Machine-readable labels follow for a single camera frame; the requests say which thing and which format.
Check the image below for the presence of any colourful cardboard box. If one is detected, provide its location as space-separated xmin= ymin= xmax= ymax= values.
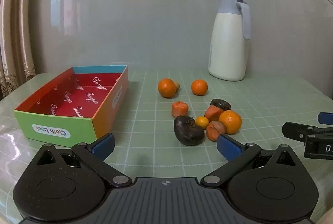
xmin=14 ymin=65 xmax=129 ymax=148

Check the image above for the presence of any carrot chunk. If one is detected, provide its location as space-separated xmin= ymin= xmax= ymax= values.
xmin=204 ymin=105 xmax=224 ymax=123
xmin=206 ymin=121 xmax=226 ymax=142
xmin=172 ymin=101 xmax=189 ymax=118

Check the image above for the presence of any beige satin curtain lace hem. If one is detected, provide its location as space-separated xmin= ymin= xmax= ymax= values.
xmin=0 ymin=0 xmax=37 ymax=100

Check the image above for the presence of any small yellow-orange kumquat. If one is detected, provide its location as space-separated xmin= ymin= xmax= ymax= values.
xmin=195 ymin=116 xmax=210 ymax=129

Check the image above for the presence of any large dark water chestnut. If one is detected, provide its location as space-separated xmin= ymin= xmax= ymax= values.
xmin=174 ymin=115 xmax=205 ymax=146

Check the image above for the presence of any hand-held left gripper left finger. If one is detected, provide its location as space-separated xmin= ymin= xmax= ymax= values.
xmin=35 ymin=133 xmax=132 ymax=187

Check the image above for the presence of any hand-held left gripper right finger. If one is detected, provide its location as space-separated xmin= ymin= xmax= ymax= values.
xmin=201 ymin=134 xmax=298 ymax=187

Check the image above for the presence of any mandarin orange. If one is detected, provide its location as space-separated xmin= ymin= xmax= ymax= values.
xmin=191 ymin=79 xmax=208 ymax=96
xmin=158 ymin=78 xmax=177 ymax=99
xmin=219 ymin=110 xmax=242 ymax=134

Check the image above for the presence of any white thermos jug grey lid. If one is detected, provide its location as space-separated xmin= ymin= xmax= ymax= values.
xmin=208 ymin=0 xmax=252 ymax=81

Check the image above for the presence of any small dark water chestnut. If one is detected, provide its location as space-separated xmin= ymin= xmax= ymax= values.
xmin=210 ymin=99 xmax=232 ymax=111

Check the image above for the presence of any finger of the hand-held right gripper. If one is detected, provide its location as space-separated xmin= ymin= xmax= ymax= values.
xmin=318 ymin=112 xmax=333 ymax=126
xmin=282 ymin=122 xmax=316 ymax=145

